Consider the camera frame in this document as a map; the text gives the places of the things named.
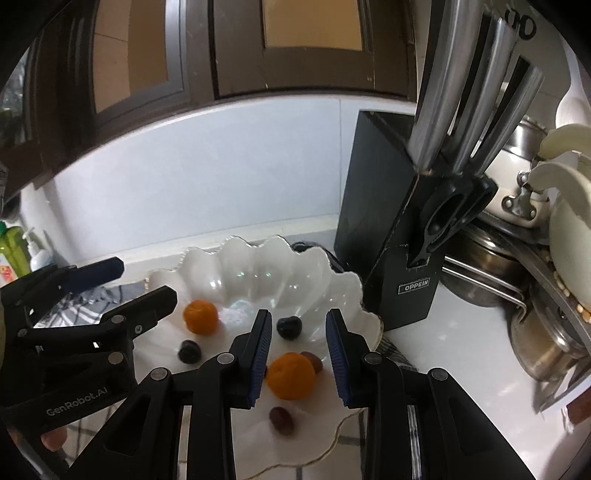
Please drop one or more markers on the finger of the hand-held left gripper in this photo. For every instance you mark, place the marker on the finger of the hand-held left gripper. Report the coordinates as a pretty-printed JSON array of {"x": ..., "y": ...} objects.
[
  {"x": 147, "y": 307},
  {"x": 97, "y": 273}
]

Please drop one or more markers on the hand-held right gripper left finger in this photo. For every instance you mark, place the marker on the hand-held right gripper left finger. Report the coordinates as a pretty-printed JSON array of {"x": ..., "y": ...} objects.
[{"x": 259, "y": 360}]

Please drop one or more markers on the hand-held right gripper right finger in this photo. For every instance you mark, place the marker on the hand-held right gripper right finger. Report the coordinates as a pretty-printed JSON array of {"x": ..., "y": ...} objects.
[{"x": 337, "y": 360}]

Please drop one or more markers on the dark brown wrinkled fruit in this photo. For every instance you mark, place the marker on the dark brown wrinkled fruit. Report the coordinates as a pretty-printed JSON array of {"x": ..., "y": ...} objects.
[{"x": 316, "y": 362}]

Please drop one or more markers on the yellow orange citrus fruit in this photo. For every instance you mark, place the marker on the yellow orange citrus fruit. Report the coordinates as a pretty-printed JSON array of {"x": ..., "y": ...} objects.
[{"x": 291, "y": 376}]

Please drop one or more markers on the red brown date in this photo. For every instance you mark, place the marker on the red brown date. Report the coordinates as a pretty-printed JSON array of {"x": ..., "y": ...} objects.
[{"x": 281, "y": 420}]

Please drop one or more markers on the white scalloped bowl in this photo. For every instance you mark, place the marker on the white scalloped bowl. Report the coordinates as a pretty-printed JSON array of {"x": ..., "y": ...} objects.
[{"x": 240, "y": 272}]

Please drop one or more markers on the person's left hand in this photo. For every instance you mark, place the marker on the person's left hand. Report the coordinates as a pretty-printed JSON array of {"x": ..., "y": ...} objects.
[{"x": 55, "y": 438}]

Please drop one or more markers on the grey checked cloth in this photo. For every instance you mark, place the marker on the grey checked cloth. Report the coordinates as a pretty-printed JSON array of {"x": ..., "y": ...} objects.
[{"x": 87, "y": 304}]

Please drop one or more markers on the dark blue round berry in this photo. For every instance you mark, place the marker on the dark blue round berry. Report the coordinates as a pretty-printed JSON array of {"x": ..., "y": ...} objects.
[{"x": 289, "y": 327}]

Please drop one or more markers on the small orange citrus fruit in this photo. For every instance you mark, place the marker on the small orange citrus fruit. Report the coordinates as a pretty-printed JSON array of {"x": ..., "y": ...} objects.
[{"x": 201, "y": 316}]

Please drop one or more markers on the white blue pump bottle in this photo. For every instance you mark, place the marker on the white blue pump bottle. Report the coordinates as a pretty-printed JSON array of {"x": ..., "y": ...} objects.
[{"x": 39, "y": 261}]

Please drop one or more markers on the green dish soap bottle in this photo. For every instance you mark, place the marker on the green dish soap bottle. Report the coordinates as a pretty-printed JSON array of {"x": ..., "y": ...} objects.
[{"x": 14, "y": 249}]

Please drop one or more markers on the black knife block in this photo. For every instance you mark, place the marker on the black knife block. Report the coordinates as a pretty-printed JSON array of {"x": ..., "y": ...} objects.
[{"x": 369, "y": 207}]

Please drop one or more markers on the wide steel pot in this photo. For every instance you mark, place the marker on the wide steel pot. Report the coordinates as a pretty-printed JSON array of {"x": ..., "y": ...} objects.
[{"x": 480, "y": 272}]

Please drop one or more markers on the small steel pot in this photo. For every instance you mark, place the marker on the small steel pot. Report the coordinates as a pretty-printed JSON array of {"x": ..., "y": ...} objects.
[{"x": 540, "y": 341}]

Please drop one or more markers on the wooden bead trivet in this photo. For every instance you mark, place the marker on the wooden bead trivet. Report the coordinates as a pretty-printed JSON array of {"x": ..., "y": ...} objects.
[{"x": 579, "y": 304}]

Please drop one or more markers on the white enamel pot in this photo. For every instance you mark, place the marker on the white enamel pot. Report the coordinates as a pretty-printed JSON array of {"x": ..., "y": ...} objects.
[{"x": 503, "y": 166}]

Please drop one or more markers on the cream ceramic pot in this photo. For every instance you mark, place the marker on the cream ceramic pot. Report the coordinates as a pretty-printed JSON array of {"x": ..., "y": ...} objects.
[{"x": 572, "y": 230}]

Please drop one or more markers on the hanging black scissors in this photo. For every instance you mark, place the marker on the hanging black scissors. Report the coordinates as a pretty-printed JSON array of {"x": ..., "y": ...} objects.
[{"x": 521, "y": 23}]

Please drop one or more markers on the brown window frame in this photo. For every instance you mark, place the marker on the brown window frame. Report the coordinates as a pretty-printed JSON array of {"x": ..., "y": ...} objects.
[{"x": 198, "y": 55}]

